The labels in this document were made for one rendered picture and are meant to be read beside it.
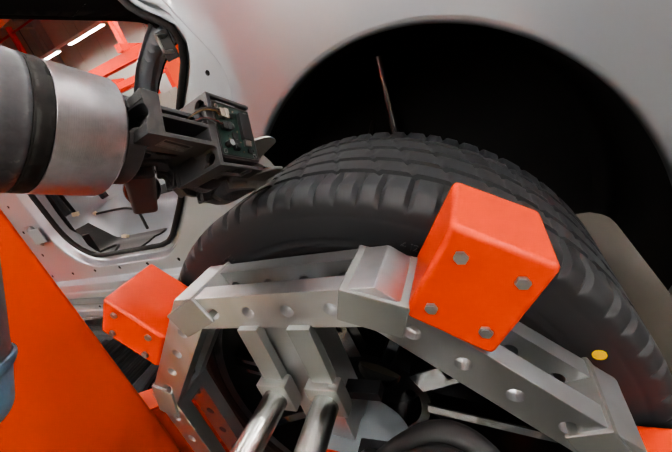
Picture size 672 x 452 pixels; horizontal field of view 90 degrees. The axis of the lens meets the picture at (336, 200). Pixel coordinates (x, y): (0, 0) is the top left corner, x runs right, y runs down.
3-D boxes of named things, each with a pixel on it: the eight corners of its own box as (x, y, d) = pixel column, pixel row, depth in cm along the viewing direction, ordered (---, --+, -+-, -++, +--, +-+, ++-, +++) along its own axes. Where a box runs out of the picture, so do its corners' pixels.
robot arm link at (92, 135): (9, 211, 24) (-2, 88, 25) (89, 211, 28) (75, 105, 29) (64, 163, 19) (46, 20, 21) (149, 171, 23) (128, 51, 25)
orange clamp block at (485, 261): (487, 289, 31) (541, 210, 26) (493, 360, 24) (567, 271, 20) (414, 259, 32) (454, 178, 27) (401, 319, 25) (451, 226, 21)
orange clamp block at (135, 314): (206, 295, 45) (151, 261, 46) (162, 341, 39) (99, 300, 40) (197, 324, 49) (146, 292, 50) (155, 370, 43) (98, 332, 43)
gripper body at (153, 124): (268, 174, 33) (148, 158, 23) (213, 201, 38) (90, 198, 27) (252, 105, 35) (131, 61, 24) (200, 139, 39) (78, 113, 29)
